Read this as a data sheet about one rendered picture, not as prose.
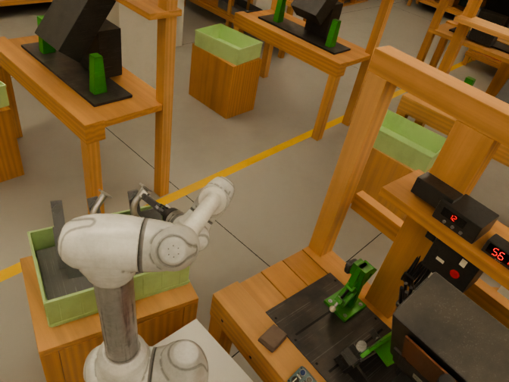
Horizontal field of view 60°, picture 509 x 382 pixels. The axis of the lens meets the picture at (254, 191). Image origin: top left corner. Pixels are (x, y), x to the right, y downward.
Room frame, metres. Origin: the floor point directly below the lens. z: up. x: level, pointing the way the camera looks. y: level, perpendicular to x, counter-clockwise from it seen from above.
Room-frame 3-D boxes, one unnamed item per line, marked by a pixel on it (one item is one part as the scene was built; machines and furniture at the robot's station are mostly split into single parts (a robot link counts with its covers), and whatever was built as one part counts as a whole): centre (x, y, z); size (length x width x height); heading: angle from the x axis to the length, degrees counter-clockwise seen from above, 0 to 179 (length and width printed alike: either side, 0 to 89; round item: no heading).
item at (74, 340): (1.25, 0.58, 0.39); 0.68 x 0.52 x 0.79; 126
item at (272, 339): (1.04, -0.19, 0.91); 0.10 x 0.08 x 0.03; 147
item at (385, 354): (0.94, -0.60, 1.17); 0.13 x 0.12 x 0.20; 46
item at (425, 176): (1.30, -0.64, 1.59); 0.15 x 0.07 x 0.07; 46
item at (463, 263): (1.17, -0.76, 1.42); 0.17 x 0.12 x 0.15; 46
